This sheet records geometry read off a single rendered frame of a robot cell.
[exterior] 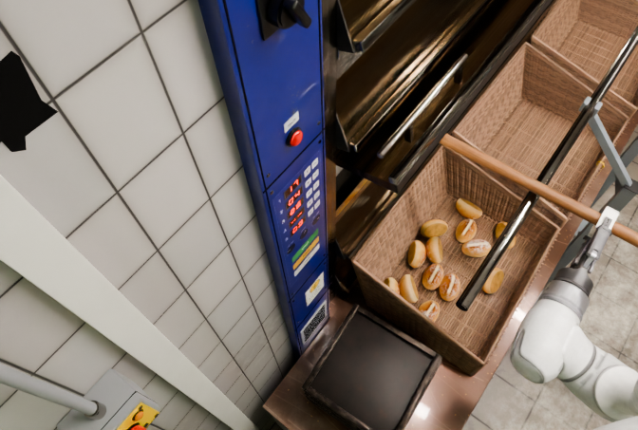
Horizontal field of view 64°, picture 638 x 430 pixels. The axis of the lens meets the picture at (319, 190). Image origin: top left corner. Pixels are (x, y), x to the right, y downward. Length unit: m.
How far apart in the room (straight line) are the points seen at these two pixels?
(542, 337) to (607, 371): 0.13
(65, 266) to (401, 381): 1.11
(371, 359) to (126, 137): 1.12
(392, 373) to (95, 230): 1.08
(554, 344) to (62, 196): 0.92
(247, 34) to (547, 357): 0.84
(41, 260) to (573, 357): 0.96
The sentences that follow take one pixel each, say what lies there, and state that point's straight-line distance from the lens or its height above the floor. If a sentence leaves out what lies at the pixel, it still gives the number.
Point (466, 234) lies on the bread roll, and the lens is 1.88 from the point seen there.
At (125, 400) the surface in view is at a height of 1.51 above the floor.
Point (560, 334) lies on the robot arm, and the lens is 1.15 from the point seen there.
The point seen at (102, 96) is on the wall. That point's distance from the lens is 0.52.
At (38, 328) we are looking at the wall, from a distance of 0.67.
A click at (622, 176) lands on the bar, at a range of 1.76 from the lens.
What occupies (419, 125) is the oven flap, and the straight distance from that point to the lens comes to 1.11.
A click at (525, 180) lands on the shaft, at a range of 1.34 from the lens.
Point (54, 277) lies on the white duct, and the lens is 0.59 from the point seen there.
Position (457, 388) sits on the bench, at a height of 0.58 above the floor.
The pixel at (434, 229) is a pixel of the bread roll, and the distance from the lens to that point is 1.87.
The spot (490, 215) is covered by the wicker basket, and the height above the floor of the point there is 0.60.
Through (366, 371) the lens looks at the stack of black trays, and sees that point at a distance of 1.53.
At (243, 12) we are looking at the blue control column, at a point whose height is 1.92.
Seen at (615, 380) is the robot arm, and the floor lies 1.24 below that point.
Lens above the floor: 2.27
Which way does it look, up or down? 59 degrees down
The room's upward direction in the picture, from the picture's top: 3 degrees counter-clockwise
